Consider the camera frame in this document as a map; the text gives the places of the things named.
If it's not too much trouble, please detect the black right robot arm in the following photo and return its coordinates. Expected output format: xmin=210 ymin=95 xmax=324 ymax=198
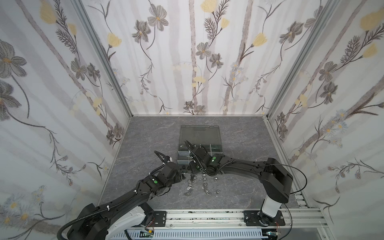
xmin=186 ymin=142 xmax=293 ymax=219

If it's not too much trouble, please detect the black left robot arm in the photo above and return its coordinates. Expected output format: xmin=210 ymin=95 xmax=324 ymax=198
xmin=57 ymin=162 xmax=182 ymax=240

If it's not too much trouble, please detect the green transparent compartment box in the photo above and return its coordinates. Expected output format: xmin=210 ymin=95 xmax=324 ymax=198
xmin=178 ymin=125 xmax=223 ymax=165

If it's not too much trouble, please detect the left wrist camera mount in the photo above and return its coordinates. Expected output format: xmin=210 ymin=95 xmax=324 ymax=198
xmin=164 ymin=156 xmax=173 ymax=163

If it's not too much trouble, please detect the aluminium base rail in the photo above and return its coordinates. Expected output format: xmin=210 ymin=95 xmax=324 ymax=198
xmin=86 ymin=191 xmax=334 ymax=240

